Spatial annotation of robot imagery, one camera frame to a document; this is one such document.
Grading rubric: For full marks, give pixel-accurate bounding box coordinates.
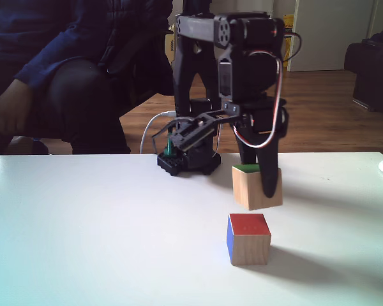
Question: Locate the green table clamp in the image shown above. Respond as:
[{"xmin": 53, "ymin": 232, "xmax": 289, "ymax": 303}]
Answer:
[{"xmin": 164, "ymin": 127, "xmax": 178, "ymax": 157}]

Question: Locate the white usb cable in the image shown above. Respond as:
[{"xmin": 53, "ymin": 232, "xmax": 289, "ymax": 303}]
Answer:
[{"xmin": 140, "ymin": 110, "xmax": 178, "ymax": 155}]

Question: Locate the yellow object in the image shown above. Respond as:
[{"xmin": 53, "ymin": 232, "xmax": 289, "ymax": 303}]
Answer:
[{"xmin": 282, "ymin": 14, "xmax": 296, "ymax": 71}]

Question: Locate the black sofa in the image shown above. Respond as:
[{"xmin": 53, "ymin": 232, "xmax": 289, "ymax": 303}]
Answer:
[{"xmin": 343, "ymin": 27, "xmax": 383, "ymax": 120}]

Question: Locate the red-topped wooden cube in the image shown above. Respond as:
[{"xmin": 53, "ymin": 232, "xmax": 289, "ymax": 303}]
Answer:
[{"xmin": 226, "ymin": 213, "xmax": 273, "ymax": 266}]

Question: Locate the camera module on bracket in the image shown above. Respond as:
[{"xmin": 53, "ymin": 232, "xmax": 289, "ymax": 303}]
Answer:
[{"xmin": 151, "ymin": 102, "xmax": 243, "ymax": 156}]

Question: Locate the green-topped wooden cube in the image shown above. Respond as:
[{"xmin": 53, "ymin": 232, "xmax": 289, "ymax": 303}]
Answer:
[{"xmin": 232, "ymin": 163, "xmax": 284, "ymax": 212}]

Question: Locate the person's right hand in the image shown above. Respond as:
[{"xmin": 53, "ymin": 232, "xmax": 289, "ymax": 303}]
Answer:
[{"xmin": 0, "ymin": 78, "xmax": 33, "ymax": 137}]

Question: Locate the white door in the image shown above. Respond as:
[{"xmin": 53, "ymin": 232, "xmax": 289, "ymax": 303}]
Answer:
[{"xmin": 287, "ymin": 0, "xmax": 376, "ymax": 73}]

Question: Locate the person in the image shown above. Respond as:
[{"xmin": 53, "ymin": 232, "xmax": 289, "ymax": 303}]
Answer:
[{"xmin": 0, "ymin": 0, "xmax": 175, "ymax": 156}]

